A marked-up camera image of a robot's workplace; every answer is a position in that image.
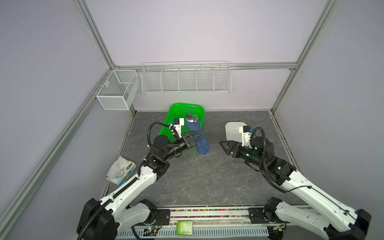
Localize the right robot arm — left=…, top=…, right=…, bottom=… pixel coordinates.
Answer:
left=220, top=137, right=372, bottom=240

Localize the silver spoon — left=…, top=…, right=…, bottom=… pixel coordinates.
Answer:
left=186, top=116, right=195, bottom=123

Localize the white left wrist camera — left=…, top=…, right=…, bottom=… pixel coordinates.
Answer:
left=170, top=118, right=185, bottom=138

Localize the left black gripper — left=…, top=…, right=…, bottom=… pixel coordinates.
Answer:
left=163, top=130, right=204, bottom=161

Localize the white mesh box basket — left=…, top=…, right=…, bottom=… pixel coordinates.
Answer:
left=96, top=70, right=140, bottom=111

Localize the white ceramic dish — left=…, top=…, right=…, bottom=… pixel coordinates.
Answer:
left=225, top=122, right=247, bottom=142

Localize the dark blue paper napkin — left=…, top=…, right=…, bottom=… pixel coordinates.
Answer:
left=186, top=113, right=210, bottom=155

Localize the green plastic basket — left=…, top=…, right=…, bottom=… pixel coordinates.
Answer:
left=158, top=102, right=206, bottom=145

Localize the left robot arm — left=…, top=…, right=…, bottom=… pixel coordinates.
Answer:
left=77, top=131, right=205, bottom=240

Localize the tissue pack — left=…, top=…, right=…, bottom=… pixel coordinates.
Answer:
left=106, top=156, right=137, bottom=186

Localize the silver fork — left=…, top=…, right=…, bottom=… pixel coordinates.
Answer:
left=191, top=115, right=198, bottom=123

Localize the black corrugated cable conduit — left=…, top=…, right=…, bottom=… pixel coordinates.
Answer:
left=146, top=121, right=173, bottom=148

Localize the white wire shelf rack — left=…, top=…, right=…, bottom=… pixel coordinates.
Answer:
left=141, top=61, right=232, bottom=94

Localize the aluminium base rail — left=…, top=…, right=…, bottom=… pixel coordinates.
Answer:
left=80, top=204, right=340, bottom=240

